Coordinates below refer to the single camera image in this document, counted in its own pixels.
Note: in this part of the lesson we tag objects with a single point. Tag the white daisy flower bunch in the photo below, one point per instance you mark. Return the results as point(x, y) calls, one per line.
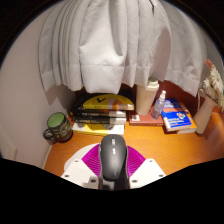
point(215, 85)

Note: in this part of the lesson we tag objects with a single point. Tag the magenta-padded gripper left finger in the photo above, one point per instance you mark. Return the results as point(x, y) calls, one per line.
point(77, 172)

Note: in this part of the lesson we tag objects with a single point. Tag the flat red book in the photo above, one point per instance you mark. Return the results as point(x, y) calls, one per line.
point(140, 119)

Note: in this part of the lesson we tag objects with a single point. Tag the orange cover book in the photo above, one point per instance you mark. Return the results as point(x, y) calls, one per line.
point(192, 123)

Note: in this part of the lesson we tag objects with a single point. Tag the yellow and black book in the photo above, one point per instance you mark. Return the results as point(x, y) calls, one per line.
point(106, 102)

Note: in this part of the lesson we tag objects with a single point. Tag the white and yellow book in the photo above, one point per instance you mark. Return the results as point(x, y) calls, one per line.
point(96, 129)

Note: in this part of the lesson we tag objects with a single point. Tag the blue cover book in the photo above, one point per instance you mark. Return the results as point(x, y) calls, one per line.
point(175, 118)

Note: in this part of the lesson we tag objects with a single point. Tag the clear spray bottle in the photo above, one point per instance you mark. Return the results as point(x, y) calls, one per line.
point(157, 108)

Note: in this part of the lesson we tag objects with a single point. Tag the dark green-rimmed mug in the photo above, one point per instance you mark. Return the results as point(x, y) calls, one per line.
point(60, 128)

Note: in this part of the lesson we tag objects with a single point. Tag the beige lidded tumbler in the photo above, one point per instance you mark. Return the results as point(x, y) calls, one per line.
point(145, 98)

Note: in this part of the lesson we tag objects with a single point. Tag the white pleated curtain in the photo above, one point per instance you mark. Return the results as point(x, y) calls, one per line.
point(110, 43)

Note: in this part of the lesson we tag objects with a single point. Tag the black computer mouse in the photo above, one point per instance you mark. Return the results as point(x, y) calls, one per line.
point(113, 156)

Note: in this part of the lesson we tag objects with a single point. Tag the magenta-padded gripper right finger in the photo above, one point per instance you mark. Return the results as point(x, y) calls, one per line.
point(148, 171)

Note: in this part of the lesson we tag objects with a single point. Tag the cream ceramic vase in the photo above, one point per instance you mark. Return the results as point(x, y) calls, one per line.
point(204, 115)

